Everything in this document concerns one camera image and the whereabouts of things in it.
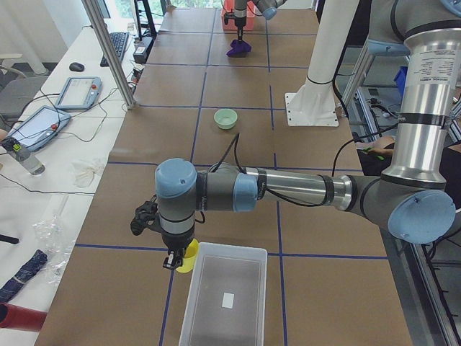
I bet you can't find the red cylinder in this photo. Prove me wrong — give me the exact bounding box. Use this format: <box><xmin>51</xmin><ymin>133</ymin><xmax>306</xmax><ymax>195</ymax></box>
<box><xmin>1</xmin><ymin>303</ymin><xmax>48</xmax><ymax>332</ymax></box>

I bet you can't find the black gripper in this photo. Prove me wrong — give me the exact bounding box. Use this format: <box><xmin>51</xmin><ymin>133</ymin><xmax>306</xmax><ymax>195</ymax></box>
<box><xmin>162</xmin><ymin>234</ymin><xmax>194</xmax><ymax>270</ymax></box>
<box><xmin>234</xmin><ymin>15</ymin><xmax>247</xmax><ymax>45</ymax></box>

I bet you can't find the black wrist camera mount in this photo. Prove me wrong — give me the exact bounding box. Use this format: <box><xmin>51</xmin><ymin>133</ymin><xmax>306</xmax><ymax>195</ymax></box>
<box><xmin>130</xmin><ymin>200</ymin><xmax>161</xmax><ymax>236</ymax></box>

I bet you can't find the light green ceramic bowl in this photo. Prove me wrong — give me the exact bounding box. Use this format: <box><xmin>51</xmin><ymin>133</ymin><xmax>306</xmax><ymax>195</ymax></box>
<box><xmin>213</xmin><ymin>108</ymin><xmax>238</xmax><ymax>130</ymax></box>

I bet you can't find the crumpled clear plastic bag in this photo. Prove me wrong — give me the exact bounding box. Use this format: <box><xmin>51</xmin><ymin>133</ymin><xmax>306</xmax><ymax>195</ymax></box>
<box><xmin>32</xmin><ymin>215</ymin><xmax>76</xmax><ymax>286</ymax></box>

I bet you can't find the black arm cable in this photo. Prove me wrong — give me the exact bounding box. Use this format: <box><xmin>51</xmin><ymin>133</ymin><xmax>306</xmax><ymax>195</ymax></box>
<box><xmin>194</xmin><ymin>132</ymin><xmax>397</xmax><ymax>224</ymax></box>

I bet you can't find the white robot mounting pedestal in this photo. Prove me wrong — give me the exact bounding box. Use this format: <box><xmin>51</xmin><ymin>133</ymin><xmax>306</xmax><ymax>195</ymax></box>
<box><xmin>285</xmin><ymin>0</ymin><xmax>359</xmax><ymax>127</ymax></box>

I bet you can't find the black power adapter box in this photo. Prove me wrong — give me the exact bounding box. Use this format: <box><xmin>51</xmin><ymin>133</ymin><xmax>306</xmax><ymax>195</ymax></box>
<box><xmin>133</xmin><ymin>37</ymin><xmax>153</xmax><ymax>64</ymax></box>

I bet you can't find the clear water bottle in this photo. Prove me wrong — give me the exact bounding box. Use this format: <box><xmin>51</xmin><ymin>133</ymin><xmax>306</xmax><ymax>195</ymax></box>
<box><xmin>1</xmin><ymin>137</ymin><xmax>45</xmax><ymax>175</ymax></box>

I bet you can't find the black computer keyboard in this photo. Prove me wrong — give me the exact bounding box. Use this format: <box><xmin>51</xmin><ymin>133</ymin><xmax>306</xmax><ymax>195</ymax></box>
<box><xmin>109</xmin><ymin>32</ymin><xmax>130</xmax><ymax>62</ymax></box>

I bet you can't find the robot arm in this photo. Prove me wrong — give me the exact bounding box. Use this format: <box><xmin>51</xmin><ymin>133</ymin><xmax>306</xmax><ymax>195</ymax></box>
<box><xmin>154</xmin><ymin>1</ymin><xmax>460</xmax><ymax>262</ymax></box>
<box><xmin>231</xmin><ymin>0</ymin><xmax>286</xmax><ymax>43</ymax></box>

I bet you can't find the teach pendant tablet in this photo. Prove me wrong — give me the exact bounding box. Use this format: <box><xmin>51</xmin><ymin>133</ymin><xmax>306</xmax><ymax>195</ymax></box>
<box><xmin>8</xmin><ymin>106</ymin><xmax>71</xmax><ymax>151</ymax></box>
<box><xmin>55</xmin><ymin>76</ymin><xmax>102</xmax><ymax>112</ymax></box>

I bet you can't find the upper teach pendant tablet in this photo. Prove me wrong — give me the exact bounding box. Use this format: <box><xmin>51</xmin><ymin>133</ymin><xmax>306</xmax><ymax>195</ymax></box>
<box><xmin>55</xmin><ymin>76</ymin><xmax>102</xmax><ymax>112</ymax></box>

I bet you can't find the purple cloth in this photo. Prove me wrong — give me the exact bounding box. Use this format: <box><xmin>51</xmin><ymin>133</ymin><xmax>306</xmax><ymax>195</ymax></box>
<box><xmin>226</xmin><ymin>39</ymin><xmax>252</xmax><ymax>58</ymax></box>

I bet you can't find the folded dark blue umbrella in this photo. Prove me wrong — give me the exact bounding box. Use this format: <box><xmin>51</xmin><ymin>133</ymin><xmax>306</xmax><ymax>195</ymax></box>
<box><xmin>1</xmin><ymin>249</ymin><xmax>48</xmax><ymax>303</ymax></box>

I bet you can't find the yellow plastic cup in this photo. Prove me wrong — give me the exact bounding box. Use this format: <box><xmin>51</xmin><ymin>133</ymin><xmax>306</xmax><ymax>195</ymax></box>
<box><xmin>176</xmin><ymin>239</ymin><xmax>200</xmax><ymax>273</ymax></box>

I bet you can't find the clear plastic storage box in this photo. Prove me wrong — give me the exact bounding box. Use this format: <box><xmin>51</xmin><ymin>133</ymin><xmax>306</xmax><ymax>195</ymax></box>
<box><xmin>179</xmin><ymin>242</ymin><xmax>268</xmax><ymax>345</ymax></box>

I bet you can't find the grey office chair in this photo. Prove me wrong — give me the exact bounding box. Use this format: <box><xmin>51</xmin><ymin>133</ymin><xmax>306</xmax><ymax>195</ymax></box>
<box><xmin>1</xmin><ymin>53</ymin><xmax>48</xmax><ymax>130</ymax></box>

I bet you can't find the pink plastic bin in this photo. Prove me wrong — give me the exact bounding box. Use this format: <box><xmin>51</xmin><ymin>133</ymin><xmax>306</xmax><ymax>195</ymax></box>
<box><xmin>220</xmin><ymin>8</ymin><xmax>255</xmax><ymax>30</ymax></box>

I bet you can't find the lower teach pendant tablet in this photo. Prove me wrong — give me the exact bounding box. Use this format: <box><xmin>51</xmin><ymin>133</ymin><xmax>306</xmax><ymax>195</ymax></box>
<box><xmin>8</xmin><ymin>106</ymin><xmax>71</xmax><ymax>151</ymax></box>

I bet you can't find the black computer mouse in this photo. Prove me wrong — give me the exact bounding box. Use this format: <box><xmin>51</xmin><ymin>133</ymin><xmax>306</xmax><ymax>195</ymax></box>
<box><xmin>69</xmin><ymin>62</ymin><xmax>85</xmax><ymax>72</ymax></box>

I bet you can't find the aluminium frame post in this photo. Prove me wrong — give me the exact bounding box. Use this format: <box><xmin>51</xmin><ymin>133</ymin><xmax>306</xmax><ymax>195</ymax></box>
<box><xmin>81</xmin><ymin>0</ymin><xmax>135</xmax><ymax>110</ymax></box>

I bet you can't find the white side desk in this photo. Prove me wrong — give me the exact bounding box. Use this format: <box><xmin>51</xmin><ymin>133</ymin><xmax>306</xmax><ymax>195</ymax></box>
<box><xmin>0</xmin><ymin>17</ymin><xmax>159</xmax><ymax>346</ymax></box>

